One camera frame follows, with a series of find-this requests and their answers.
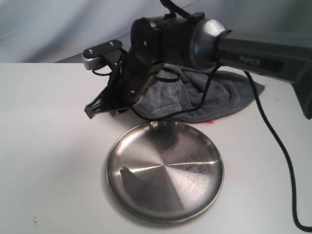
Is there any grey terry towel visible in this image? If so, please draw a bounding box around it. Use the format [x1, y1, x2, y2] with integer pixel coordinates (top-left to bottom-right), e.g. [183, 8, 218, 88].
[134, 64, 254, 123]

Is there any round stainless steel plate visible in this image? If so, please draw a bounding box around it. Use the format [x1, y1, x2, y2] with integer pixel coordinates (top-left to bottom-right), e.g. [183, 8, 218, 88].
[105, 120, 224, 223]

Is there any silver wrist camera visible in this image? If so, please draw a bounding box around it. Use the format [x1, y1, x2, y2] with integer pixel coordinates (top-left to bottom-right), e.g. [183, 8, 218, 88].
[82, 39, 123, 71]

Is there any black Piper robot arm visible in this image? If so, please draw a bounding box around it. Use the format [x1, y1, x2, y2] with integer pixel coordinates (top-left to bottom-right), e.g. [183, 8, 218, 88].
[82, 14, 312, 119]

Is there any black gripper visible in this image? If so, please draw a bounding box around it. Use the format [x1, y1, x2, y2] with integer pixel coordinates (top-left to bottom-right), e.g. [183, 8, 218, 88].
[84, 50, 164, 119]

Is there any grey fabric backdrop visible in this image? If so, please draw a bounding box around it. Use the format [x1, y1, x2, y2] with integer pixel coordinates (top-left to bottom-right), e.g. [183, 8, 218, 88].
[0, 0, 312, 63]

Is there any black cable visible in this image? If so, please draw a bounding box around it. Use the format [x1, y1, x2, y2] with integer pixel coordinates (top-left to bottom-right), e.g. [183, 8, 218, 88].
[92, 0, 312, 231]

